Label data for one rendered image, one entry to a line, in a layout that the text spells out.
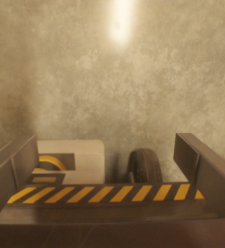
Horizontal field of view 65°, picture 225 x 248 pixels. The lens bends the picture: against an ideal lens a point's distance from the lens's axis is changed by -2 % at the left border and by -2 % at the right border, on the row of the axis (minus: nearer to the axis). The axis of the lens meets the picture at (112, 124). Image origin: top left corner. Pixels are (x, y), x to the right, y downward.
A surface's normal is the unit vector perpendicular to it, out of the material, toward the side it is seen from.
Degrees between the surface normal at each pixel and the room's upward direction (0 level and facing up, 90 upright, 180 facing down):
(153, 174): 46
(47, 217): 0
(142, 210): 0
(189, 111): 0
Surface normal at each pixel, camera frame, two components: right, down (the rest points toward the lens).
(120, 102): 0.03, 0.29
